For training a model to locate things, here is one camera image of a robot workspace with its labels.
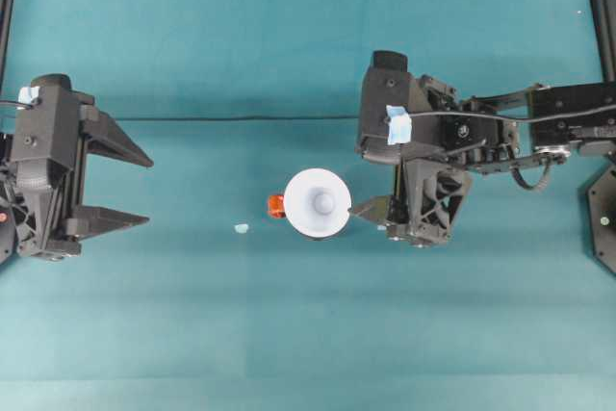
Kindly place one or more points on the white paper cup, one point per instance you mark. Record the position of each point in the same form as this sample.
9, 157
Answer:
308, 189

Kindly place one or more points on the blue tape label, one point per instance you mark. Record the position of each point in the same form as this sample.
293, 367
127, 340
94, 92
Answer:
398, 127
30, 95

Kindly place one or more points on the white paper scrap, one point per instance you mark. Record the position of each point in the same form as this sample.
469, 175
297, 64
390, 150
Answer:
241, 228

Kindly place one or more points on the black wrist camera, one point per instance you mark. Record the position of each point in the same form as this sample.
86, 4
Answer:
43, 141
382, 93

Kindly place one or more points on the black frame rail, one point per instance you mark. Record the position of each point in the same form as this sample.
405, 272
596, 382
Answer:
6, 21
604, 21

